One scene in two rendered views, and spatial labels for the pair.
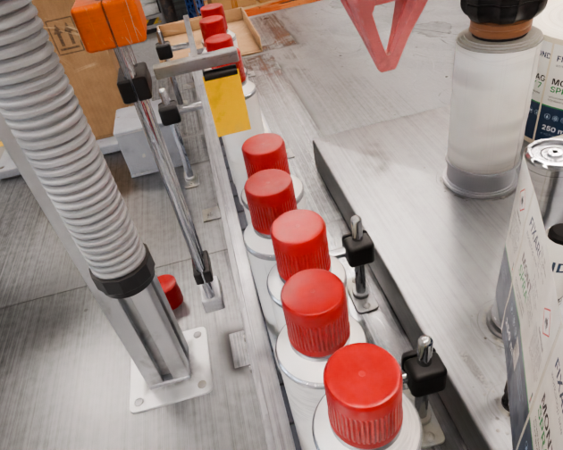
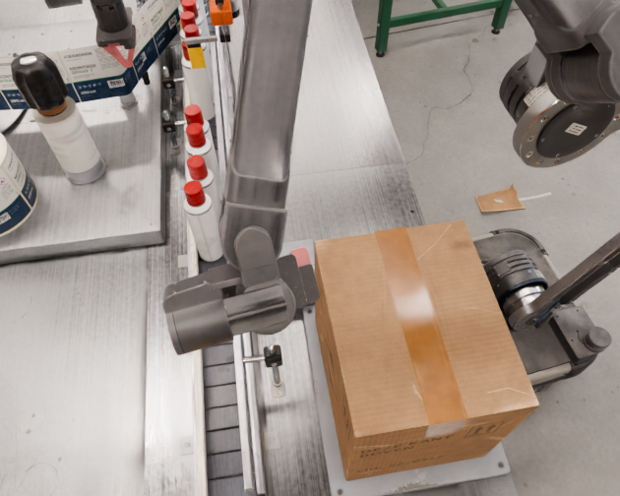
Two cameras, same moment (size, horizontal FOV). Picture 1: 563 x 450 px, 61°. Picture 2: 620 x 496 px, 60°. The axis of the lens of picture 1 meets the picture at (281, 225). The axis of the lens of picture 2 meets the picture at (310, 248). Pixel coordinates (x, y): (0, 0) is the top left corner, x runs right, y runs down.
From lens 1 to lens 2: 147 cm
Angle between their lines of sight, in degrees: 85
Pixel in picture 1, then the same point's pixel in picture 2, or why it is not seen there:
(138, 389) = not seen: hidden behind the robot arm
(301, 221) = (185, 16)
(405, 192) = (128, 168)
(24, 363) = (337, 137)
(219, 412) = not seen: hidden behind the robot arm
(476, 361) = (149, 93)
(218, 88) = (197, 50)
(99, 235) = not seen: outside the picture
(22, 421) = (326, 116)
